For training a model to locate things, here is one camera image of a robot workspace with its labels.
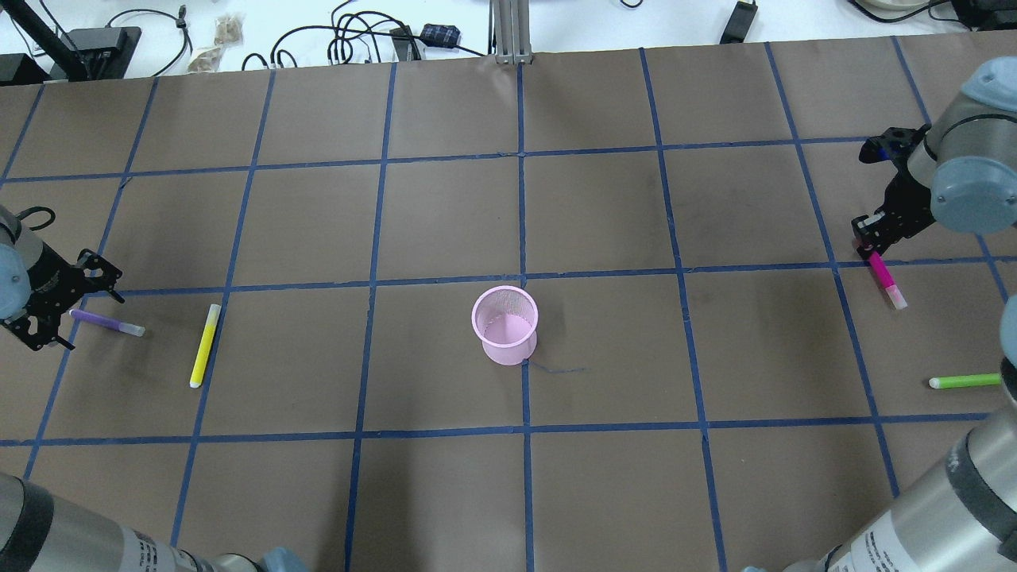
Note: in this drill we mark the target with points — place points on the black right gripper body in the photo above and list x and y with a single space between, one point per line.
905 216

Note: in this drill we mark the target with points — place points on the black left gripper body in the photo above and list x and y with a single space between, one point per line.
49 284

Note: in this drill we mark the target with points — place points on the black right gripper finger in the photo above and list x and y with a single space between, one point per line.
861 247

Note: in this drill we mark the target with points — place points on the pink marker pen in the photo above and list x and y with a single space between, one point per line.
885 279

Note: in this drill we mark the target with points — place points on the purple marker pen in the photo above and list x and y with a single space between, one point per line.
107 322

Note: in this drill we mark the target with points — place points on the pink mesh cup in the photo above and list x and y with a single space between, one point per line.
505 320

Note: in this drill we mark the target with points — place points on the yellow marker pen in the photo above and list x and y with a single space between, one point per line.
206 342

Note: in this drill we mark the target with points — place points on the green marker pen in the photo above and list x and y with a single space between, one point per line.
966 381

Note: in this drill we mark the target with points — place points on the black power adapter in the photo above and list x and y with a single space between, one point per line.
739 22

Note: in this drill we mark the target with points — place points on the snack packet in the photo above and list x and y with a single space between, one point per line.
228 30
205 60

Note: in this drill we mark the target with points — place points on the small blue black box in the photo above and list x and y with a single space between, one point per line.
440 36

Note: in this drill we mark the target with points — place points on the black camera stand base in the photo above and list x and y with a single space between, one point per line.
82 54

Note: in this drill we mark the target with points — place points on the aluminium frame post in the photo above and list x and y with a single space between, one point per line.
510 32

